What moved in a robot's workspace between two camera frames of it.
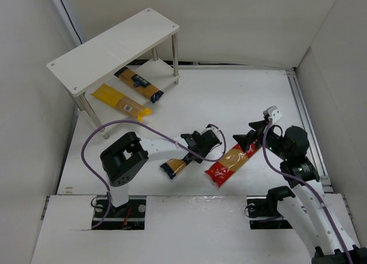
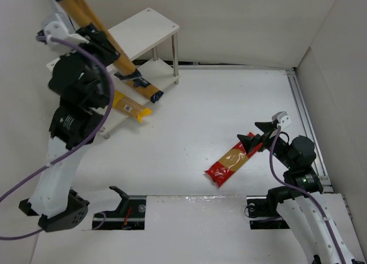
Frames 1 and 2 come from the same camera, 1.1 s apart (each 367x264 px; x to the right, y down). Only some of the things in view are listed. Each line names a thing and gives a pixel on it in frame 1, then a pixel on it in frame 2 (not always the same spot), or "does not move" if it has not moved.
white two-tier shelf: (116, 74) does not move
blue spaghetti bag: (139, 84) does not move
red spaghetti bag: (231, 163) does not move
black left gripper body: (194, 146) to (101, 46)
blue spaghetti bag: (172, 165) to (79, 12)
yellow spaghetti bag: (117, 100) does not move
